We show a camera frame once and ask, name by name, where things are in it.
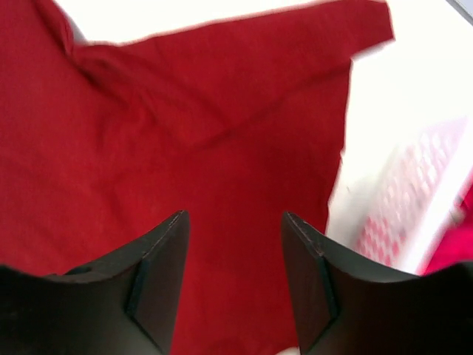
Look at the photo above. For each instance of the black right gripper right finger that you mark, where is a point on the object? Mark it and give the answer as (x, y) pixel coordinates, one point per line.
(345, 303)

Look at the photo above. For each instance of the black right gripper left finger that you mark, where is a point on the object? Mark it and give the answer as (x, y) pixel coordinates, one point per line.
(124, 302)

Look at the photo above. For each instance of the dark red t shirt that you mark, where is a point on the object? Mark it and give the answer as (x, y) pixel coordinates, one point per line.
(236, 122)

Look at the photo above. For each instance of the white plastic laundry basket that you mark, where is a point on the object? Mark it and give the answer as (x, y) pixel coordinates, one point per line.
(419, 191)

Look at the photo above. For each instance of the pink t shirt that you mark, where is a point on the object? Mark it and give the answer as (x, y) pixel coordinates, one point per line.
(456, 243)

